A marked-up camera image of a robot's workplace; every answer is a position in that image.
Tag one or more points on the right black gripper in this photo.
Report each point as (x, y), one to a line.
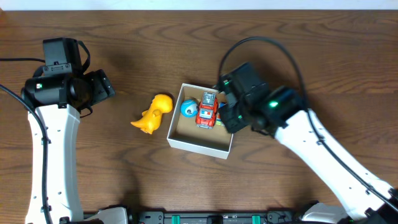
(232, 112)

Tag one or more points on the blue ball toy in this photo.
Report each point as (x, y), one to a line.
(189, 108)

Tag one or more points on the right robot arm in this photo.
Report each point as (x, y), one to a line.
(282, 114)

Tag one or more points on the multicolour puzzle cube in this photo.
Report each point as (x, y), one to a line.
(218, 116)

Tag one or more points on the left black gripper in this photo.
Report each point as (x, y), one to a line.
(104, 88)

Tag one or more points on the red toy fire truck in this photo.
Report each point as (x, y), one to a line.
(206, 117)

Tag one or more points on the white cardboard box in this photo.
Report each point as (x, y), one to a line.
(186, 135)

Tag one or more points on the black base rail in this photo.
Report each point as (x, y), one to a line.
(217, 217)

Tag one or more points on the orange dinosaur toy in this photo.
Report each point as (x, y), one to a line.
(151, 118)

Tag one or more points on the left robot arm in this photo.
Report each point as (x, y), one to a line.
(56, 95)

